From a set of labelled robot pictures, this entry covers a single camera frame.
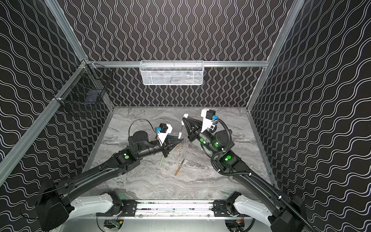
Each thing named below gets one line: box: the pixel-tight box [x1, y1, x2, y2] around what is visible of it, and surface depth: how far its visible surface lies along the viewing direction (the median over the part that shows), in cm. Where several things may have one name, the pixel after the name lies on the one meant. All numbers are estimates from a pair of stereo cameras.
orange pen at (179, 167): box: [174, 158, 186, 177], surface depth 90 cm
